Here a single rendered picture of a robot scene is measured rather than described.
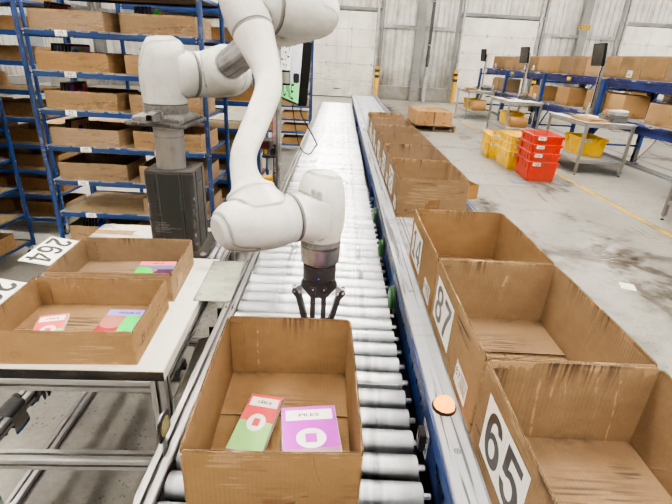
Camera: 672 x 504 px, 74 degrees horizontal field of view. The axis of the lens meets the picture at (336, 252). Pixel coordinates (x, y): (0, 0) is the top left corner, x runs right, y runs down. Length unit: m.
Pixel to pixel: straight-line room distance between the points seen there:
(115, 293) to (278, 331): 0.61
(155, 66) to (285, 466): 1.34
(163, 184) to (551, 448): 1.45
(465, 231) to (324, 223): 0.72
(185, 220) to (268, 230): 0.97
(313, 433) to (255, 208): 0.45
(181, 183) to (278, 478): 1.21
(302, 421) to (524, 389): 0.42
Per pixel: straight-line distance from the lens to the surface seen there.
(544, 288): 1.23
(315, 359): 1.13
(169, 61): 1.71
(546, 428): 0.92
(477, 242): 1.57
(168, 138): 1.77
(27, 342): 1.33
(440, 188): 1.90
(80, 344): 1.28
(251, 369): 1.16
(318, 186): 0.91
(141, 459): 1.47
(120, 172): 2.97
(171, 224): 1.81
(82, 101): 2.97
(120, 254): 1.82
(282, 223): 0.87
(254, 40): 1.13
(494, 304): 1.21
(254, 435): 1.00
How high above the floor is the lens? 1.49
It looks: 24 degrees down
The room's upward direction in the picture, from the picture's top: 3 degrees clockwise
